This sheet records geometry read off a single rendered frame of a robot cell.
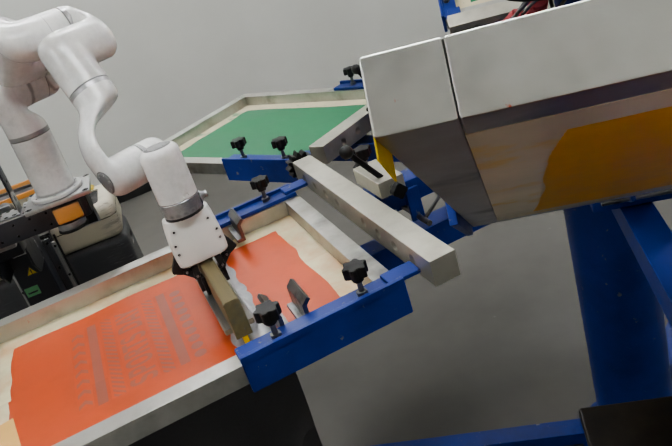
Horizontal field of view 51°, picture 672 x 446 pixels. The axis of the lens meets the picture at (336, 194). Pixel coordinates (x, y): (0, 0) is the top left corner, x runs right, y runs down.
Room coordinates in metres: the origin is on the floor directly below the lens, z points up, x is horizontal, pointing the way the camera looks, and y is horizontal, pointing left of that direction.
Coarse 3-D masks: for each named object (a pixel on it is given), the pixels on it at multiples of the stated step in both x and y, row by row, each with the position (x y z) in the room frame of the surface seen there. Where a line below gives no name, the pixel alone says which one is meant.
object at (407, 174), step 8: (408, 176) 1.35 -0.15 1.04; (416, 176) 1.34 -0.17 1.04; (408, 184) 1.33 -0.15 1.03; (416, 184) 1.34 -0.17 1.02; (424, 184) 1.34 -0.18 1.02; (368, 192) 1.34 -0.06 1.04; (424, 192) 1.34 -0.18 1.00; (384, 200) 1.31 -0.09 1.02; (392, 200) 1.32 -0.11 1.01; (400, 200) 1.32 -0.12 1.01; (392, 208) 1.32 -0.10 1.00
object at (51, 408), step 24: (264, 288) 1.24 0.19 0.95; (312, 288) 1.18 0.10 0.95; (288, 312) 1.12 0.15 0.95; (216, 336) 1.12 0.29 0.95; (192, 360) 1.07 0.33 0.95; (216, 360) 1.04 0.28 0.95; (48, 384) 1.14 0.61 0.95; (72, 384) 1.11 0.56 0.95; (144, 384) 1.04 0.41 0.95; (168, 384) 1.02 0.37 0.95; (24, 408) 1.08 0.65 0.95; (48, 408) 1.06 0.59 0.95; (72, 408) 1.04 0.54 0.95; (96, 408) 1.01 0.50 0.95; (120, 408) 0.99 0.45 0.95; (24, 432) 1.01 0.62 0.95; (48, 432) 0.99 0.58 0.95; (72, 432) 0.97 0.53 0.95
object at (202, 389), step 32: (256, 224) 1.53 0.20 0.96; (320, 224) 1.37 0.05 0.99; (160, 256) 1.46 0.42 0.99; (352, 256) 1.19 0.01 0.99; (96, 288) 1.42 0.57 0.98; (0, 320) 1.39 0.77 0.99; (32, 320) 1.38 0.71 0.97; (192, 384) 0.94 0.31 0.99; (224, 384) 0.94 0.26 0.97; (128, 416) 0.91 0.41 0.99; (160, 416) 0.91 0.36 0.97
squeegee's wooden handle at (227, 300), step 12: (204, 264) 1.22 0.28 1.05; (216, 264) 1.21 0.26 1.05; (204, 276) 1.21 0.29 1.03; (216, 276) 1.15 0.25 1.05; (216, 288) 1.11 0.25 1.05; (228, 288) 1.10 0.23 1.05; (216, 300) 1.16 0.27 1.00; (228, 300) 1.05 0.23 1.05; (228, 312) 1.05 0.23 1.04; (240, 312) 1.05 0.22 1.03; (240, 324) 1.05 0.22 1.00; (240, 336) 1.05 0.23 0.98
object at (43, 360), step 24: (264, 240) 1.45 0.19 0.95; (240, 264) 1.37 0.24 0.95; (264, 264) 1.34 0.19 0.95; (288, 264) 1.31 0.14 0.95; (168, 288) 1.37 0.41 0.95; (192, 288) 1.33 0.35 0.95; (96, 312) 1.36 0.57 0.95; (192, 312) 1.23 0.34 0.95; (48, 336) 1.32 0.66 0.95; (24, 360) 1.25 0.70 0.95; (48, 360) 1.22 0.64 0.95; (24, 384) 1.16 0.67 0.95
